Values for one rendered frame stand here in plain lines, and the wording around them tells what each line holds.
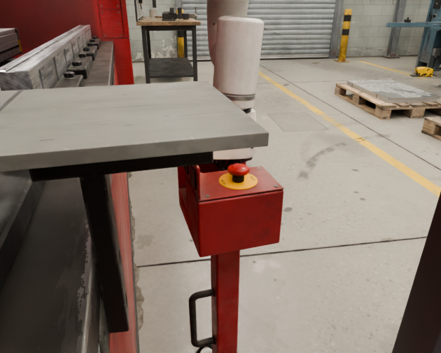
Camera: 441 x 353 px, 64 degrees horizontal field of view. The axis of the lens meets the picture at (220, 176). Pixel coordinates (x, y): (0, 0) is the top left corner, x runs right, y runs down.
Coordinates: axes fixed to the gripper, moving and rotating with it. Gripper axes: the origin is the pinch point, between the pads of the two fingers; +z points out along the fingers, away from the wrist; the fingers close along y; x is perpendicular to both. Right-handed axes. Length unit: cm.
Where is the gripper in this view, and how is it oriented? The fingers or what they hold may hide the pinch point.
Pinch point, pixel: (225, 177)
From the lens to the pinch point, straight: 76.6
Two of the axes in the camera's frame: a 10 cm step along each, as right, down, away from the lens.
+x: -2.8, -4.2, 8.6
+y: 9.6, -0.5, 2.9
